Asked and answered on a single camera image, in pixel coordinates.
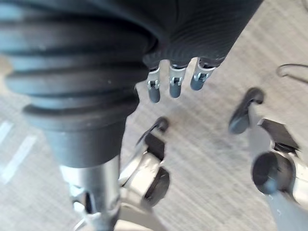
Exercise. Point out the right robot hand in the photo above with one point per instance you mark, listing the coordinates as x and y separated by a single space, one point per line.
79 72

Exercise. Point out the dark left robot foot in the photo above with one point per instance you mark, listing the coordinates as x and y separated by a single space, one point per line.
160 123

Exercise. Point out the dark robot foot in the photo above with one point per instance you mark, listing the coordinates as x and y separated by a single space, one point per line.
243 113
160 123

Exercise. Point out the silver left robot leg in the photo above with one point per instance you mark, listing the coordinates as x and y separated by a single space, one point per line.
142 173

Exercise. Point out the dark right robot foot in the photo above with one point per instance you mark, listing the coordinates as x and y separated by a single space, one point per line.
243 113

